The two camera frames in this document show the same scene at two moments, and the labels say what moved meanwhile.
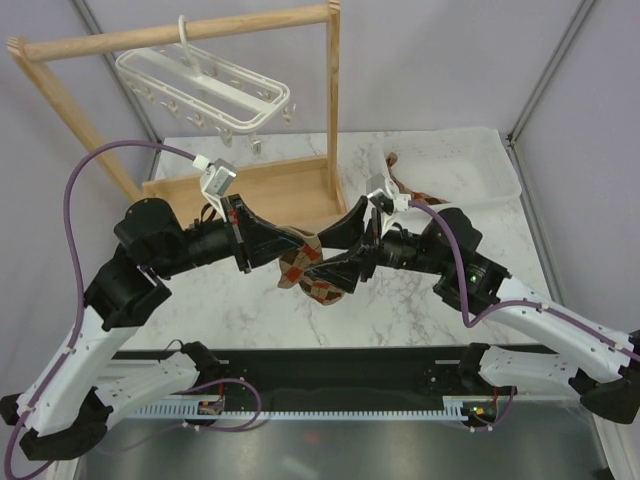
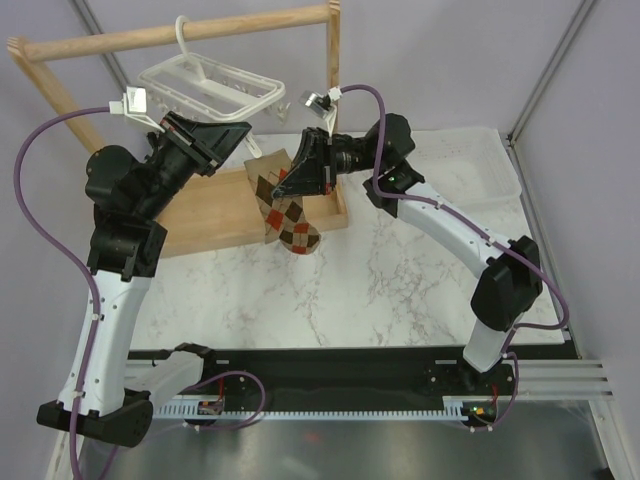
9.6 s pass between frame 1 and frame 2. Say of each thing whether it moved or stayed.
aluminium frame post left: stayed
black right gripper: moved
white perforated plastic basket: stayed
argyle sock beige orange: moved
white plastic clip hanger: moved
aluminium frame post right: stayed
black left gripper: moved
